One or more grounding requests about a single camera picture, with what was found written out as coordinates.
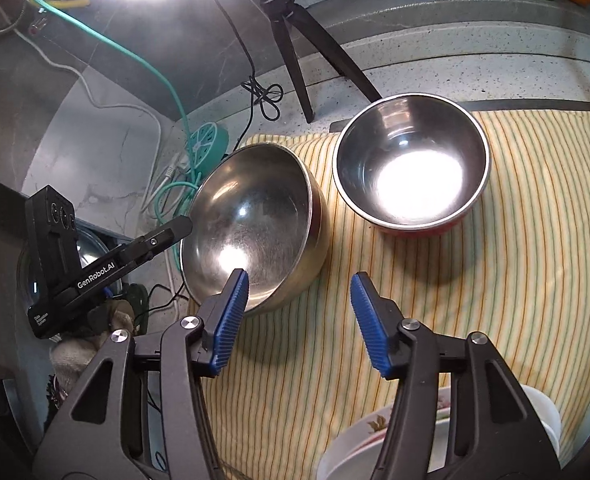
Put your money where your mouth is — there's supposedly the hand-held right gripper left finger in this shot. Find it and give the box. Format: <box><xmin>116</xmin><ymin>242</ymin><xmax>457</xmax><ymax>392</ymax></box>
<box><xmin>34</xmin><ymin>268</ymin><xmax>250</xmax><ymax>480</ymax></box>

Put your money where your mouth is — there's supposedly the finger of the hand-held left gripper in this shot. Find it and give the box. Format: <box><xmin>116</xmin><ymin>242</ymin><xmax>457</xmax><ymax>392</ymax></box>
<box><xmin>111</xmin><ymin>215</ymin><xmax>194</xmax><ymax>274</ymax></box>

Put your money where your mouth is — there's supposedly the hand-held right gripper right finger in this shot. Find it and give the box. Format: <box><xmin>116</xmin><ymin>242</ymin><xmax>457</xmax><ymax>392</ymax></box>
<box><xmin>350</xmin><ymin>272</ymin><xmax>560</xmax><ymax>480</ymax></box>

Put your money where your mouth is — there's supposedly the gold steel bowl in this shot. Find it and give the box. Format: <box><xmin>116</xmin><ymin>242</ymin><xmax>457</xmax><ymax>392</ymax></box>
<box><xmin>179</xmin><ymin>142</ymin><xmax>331</xmax><ymax>316</ymax></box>

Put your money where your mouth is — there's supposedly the white plate pink flower print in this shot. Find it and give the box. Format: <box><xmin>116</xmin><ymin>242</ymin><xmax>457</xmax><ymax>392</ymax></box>
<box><xmin>335</xmin><ymin>392</ymin><xmax>563</xmax><ymax>480</ymax></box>

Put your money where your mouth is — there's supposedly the person's left hand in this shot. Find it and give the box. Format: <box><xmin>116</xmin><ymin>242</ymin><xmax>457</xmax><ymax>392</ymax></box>
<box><xmin>50</xmin><ymin>300</ymin><xmax>136</xmax><ymax>401</ymax></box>

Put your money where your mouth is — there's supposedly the glass pot lid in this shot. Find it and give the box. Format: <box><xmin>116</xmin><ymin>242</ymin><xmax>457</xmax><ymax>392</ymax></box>
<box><xmin>18</xmin><ymin>227</ymin><xmax>126</xmax><ymax>311</ymax></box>

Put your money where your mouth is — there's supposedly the teal citrus-slice disc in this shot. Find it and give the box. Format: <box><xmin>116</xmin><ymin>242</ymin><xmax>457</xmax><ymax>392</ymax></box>
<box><xmin>187</xmin><ymin>122</ymin><xmax>231</xmax><ymax>173</ymax></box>

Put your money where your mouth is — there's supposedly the red steel bowl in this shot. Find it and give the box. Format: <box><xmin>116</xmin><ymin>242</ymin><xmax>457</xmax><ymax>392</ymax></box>
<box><xmin>332</xmin><ymin>92</ymin><xmax>490</xmax><ymax>237</ymax></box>

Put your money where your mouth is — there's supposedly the yellow striped cloth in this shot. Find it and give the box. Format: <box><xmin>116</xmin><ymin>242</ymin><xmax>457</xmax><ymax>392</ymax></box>
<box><xmin>187</xmin><ymin>110</ymin><xmax>590</xmax><ymax>480</ymax></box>

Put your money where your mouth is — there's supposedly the black mini tripod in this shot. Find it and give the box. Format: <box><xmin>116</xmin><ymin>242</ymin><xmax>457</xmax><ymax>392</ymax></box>
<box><xmin>250</xmin><ymin>0</ymin><xmax>382</xmax><ymax>123</ymax></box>

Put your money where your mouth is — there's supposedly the white cable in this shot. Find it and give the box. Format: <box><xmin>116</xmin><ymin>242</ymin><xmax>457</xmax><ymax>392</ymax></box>
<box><xmin>0</xmin><ymin>20</ymin><xmax>201</xmax><ymax>211</ymax></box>

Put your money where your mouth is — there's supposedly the black ring light cable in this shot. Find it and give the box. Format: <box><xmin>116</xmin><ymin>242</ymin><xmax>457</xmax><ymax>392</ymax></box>
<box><xmin>215</xmin><ymin>0</ymin><xmax>283</xmax><ymax>121</ymax></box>

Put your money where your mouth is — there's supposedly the teal cable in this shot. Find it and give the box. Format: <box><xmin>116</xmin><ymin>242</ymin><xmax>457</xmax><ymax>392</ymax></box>
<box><xmin>18</xmin><ymin>0</ymin><xmax>211</xmax><ymax>281</ymax></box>

